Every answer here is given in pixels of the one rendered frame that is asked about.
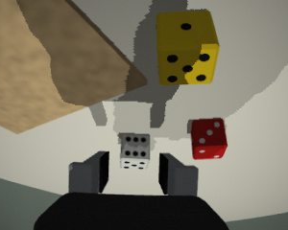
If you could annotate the red die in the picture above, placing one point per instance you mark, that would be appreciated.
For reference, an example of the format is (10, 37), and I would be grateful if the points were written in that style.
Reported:
(208, 138)

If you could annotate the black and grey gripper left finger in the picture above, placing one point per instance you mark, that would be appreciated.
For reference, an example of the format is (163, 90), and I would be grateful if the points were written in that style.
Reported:
(89, 176)

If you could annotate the white die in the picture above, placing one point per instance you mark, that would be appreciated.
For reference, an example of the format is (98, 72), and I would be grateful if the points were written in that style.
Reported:
(135, 151)

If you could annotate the tan mat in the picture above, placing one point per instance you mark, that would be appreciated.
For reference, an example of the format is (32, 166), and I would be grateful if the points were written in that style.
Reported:
(55, 61)

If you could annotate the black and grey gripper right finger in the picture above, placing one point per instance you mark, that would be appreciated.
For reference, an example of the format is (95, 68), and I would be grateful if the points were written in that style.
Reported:
(176, 179)

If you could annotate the yellow die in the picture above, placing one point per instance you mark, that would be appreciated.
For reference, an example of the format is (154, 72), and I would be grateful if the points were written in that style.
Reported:
(187, 47)

